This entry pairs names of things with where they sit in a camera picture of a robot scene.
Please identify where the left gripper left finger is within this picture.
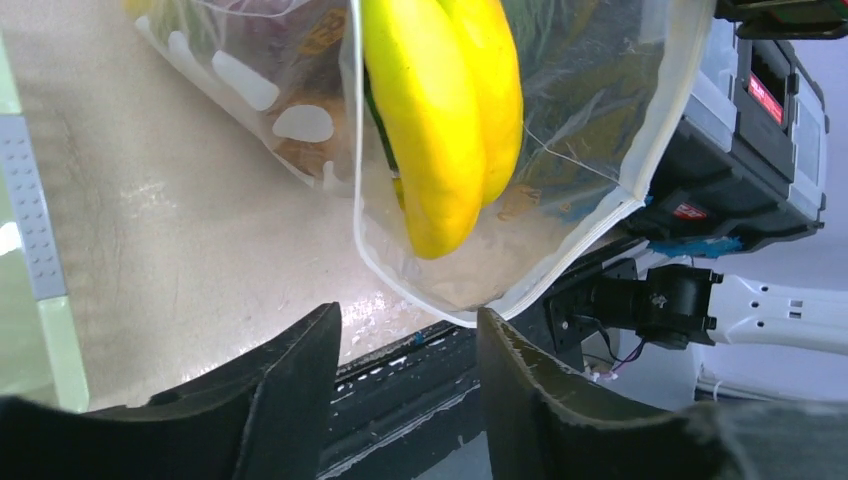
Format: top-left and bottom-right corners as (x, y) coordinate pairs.
(1, 303), (342, 479)

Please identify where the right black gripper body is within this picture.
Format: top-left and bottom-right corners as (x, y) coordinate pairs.
(714, 0), (847, 40)

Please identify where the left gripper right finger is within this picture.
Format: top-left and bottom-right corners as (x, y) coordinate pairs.
(476, 307), (847, 479)

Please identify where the clear zip top bag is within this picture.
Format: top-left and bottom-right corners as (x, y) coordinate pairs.
(124, 1), (715, 328)

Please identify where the yellow banana toy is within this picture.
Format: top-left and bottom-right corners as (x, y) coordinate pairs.
(361, 1), (524, 260)

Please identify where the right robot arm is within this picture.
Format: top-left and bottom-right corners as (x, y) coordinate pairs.
(542, 1), (847, 367)

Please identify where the black tool box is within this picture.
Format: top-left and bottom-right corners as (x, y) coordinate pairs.
(625, 19), (829, 258)

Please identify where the green plastic basket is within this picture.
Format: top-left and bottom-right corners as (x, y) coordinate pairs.
(1, 54), (89, 412)

